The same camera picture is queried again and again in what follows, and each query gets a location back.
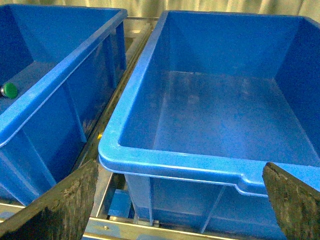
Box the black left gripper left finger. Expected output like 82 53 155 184
0 159 99 240

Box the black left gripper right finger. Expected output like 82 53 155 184
262 162 320 240

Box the blue middle bin with buttons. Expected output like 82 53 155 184
0 4 128 205

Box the blue empty right bin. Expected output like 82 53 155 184
98 10 320 240

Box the metal shelf front rail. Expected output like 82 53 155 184
0 202 241 240

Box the metal divider rail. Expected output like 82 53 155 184
71 16 159 172

